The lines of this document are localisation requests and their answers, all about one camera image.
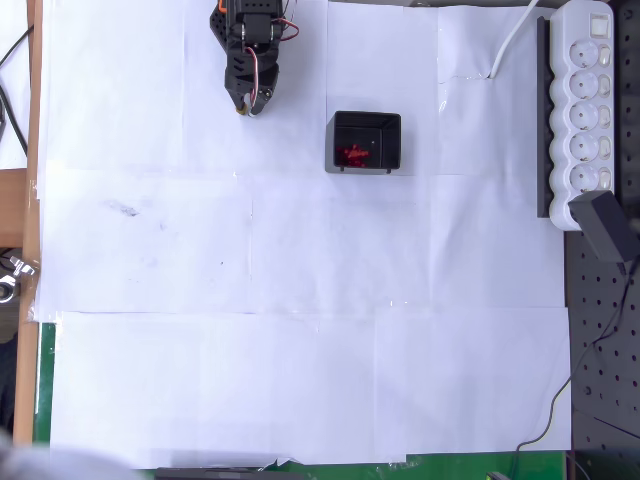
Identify black pegboard panel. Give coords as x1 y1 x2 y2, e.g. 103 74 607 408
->
563 0 640 480

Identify thin black adapter cable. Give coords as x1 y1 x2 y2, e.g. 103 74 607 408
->
509 259 637 480

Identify metal clamp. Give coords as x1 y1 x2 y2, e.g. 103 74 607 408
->
0 254 39 301

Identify black power adapter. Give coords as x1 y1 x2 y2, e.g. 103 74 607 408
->
568 190 635 265

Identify white power strip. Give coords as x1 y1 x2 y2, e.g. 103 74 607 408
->
548 0 615 232

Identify black open box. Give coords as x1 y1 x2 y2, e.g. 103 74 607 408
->
324 110 403 175

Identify white paper table cover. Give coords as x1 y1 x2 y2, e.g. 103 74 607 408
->
32 0 574 470

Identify white power strip cable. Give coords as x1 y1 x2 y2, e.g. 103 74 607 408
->
488 0 541 80

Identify green cutting mat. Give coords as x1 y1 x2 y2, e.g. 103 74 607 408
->
33 322 571 480

